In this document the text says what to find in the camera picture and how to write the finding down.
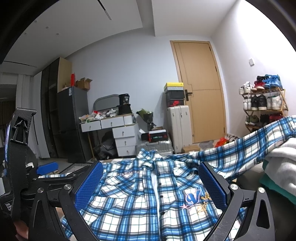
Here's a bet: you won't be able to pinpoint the blue white plaid shirt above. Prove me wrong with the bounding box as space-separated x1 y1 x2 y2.
39 115 296 241

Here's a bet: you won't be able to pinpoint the folded white and green clothes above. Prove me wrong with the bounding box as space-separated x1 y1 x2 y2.
260 138 295 204

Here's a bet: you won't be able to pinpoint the shoes on floor pile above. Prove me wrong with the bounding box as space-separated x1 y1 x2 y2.
214 133 239 148

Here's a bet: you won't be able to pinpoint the silver flat suitcase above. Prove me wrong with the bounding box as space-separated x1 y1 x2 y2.
135 139 174 156

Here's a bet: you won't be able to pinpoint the white drawer desk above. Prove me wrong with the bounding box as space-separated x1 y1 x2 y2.
80 113 140 157

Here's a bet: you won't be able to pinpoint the grey oval mirror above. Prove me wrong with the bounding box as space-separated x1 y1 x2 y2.
93 94 119 111

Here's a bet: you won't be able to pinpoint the tall dark wardrobe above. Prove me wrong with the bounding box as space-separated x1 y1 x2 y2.
41 57 72 158

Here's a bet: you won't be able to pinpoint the white upright suitcase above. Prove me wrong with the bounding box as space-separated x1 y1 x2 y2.
167 105 193 154

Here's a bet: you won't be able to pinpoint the open cardboard box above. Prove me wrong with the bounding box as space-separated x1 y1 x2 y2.
75 78 92 91

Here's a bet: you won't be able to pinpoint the black red shoe box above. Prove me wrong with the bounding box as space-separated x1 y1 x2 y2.
141 130 169 143

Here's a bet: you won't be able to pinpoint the wooden shoe rack with shoes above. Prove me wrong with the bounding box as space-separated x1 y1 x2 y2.
238 74 288 132

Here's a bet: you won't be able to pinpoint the black hat box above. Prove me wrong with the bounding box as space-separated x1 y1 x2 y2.
118 93 132 115

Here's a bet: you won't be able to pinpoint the dark flower bouquet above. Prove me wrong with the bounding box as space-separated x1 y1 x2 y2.
136 108 156 131

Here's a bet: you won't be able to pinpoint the stacked shoe boxes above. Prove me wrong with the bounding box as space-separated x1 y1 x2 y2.
164 82 185 108

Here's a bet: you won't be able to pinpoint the wooden door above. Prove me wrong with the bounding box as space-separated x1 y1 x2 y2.
170 41 227 143

